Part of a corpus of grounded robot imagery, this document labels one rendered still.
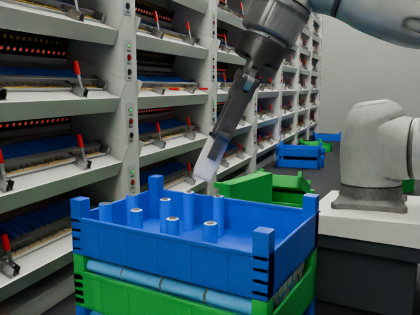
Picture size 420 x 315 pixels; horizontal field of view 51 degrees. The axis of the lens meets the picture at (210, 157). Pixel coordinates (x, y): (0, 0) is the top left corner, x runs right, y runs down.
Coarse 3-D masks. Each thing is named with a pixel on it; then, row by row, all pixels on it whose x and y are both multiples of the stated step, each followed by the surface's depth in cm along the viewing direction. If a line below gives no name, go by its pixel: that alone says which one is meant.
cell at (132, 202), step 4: (128, 196) 67; (132, 196) 67; (136, 196) 68; (128, 200) 68; (132, 200) 68; (136, 200) 68; (128, 204) 68; (132, 204) 68; (136, 204) 68; (128, 208) 68; (132, 208) 68; (128, 212) 68; (128, 216) 68; (128, 220) 68; (128, 224) 68
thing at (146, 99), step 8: (176, 72) 196; (184, 72) 195; (192, 80) 192; (200, 80) 192; (208, 88) 192; (144, 96) 141; (152, 96) 146; (160, 96) 151; (168, 96) 156; (176, 96) 163; (184, 96) 169; (192, 96) 177; (200, 96) 184; (144, 104) 143; (152, 104) 148; (160, 104) 153; (168, 104) 159; (176, 104) 166; (184, 104) 173
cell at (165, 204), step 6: (162, 198) 66; (168, 198) 67; (162, 204) 66; (168, 204) 66; (162, 210) 66; (168, 210) 66; (162, 216) 66; (168, 216) 66; (162, 222) 66; (162, 228) 66
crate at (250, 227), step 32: (160, 192) 77; (96, 224) 59; (224, 224) 72; (256, 224) 69; (288, 224) 67; (96, 256) 60; (128, 256) 57; (160, 256) 55; (192, 256) 52; (224, 256) 50; (256, 256) 48; (288, 256) 53; (224, 288) 51; (256, 288) 49
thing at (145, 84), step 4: (144, 84) 149; (148, 84) 151; (164, 84) 162; (168, 84) 165; (172, 84) 169; (176, 84) 172; (180, 84) 175; (192, 84) 186; (196, 84) 190; (144, 88) 147
